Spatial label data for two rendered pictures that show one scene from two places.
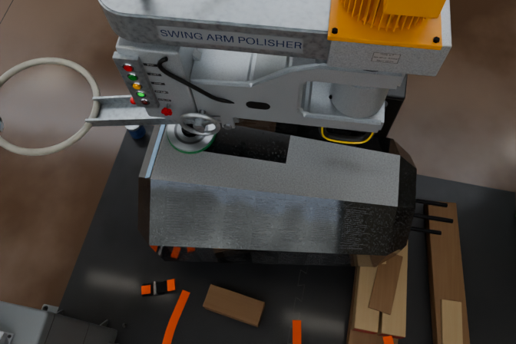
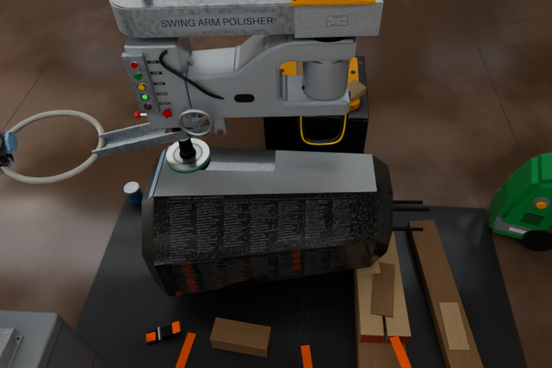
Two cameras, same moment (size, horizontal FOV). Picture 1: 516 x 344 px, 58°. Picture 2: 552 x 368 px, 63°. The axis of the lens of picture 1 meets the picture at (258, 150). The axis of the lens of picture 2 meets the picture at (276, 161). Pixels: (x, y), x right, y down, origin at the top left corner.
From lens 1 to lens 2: 65 cm
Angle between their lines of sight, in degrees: 17
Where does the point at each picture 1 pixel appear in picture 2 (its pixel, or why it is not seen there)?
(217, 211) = (217, 219)
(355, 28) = not seen: outside the picture
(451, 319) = (451, 319)
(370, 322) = (375, 326)
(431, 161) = (407, 192)
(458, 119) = (422, 158)
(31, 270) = not seen: hidden behind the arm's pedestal
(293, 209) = (286, 207)
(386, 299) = (387, 304)
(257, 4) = not seen: outside the picture
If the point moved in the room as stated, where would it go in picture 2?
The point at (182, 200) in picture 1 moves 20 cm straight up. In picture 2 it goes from (183, 213) to (175, 186)
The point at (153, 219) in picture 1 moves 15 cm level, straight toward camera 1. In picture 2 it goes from (158, 237) to (178, 255)
